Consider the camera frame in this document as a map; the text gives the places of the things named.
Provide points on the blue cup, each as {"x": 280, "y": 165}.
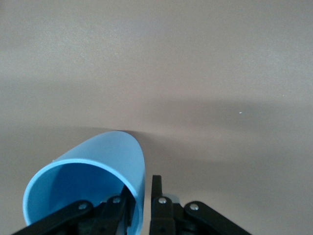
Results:
{"x": 97, "y": 151}

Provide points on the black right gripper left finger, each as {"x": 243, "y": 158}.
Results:
{"x": 73, "y": 215}

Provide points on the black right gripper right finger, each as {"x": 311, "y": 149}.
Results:
{"x": 161, "y": 215}

